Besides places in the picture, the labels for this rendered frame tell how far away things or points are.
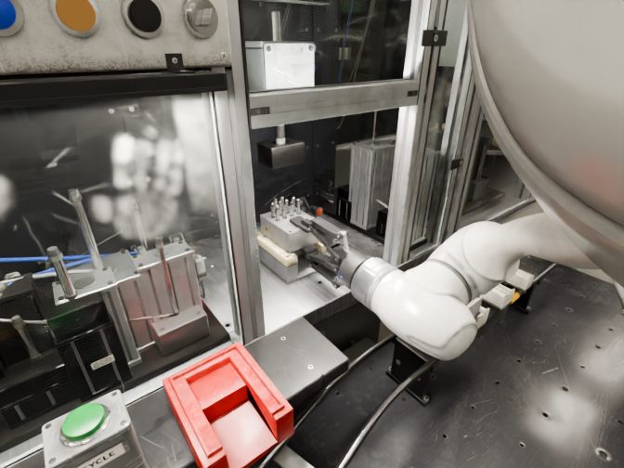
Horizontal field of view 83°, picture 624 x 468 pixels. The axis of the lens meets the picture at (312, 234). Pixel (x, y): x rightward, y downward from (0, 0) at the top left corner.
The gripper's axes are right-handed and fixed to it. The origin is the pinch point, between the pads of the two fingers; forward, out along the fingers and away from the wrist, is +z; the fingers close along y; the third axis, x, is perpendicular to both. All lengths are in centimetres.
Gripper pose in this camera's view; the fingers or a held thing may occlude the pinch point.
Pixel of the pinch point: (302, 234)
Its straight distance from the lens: 81.6
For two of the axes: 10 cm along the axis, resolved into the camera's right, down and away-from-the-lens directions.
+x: -7.9, 2.9, -5.4
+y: 0.2, -8.7, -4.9
